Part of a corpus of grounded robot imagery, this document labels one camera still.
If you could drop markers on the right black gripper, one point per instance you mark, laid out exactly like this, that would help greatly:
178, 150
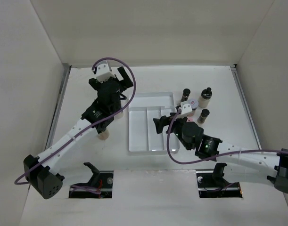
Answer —
163, 121

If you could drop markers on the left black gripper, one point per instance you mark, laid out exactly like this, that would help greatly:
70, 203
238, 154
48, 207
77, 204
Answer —
127, 83

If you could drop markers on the white-lid red-label jar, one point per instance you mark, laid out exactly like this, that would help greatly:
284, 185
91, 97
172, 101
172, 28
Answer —
194, 105

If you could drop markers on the black-cap dark spice bottle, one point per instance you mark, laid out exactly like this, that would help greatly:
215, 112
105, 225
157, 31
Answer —
185, 95

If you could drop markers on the black-top cream powder bottle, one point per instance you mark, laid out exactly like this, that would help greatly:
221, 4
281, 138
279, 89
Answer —
205, 97

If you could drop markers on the silver-lid bead jar blue label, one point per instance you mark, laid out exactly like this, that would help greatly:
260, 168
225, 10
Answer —
119, 115

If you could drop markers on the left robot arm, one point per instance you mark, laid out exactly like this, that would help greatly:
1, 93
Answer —
43, 172

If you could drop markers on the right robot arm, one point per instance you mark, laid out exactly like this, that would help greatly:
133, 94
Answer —
232, 163

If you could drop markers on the white divided organizer tray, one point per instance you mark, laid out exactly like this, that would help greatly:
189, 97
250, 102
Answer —
142, 136

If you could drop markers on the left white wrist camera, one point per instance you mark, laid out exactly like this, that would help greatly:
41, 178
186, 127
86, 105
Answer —
103, 71

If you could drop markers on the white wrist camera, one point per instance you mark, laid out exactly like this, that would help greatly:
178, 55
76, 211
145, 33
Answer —
103, 71
185, 109

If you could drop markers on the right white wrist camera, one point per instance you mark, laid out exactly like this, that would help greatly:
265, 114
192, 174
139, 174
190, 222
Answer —
185, 109

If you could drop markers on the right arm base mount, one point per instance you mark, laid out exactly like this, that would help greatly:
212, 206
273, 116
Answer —
211, 184

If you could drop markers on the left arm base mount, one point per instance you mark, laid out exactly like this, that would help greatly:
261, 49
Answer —
98, 186

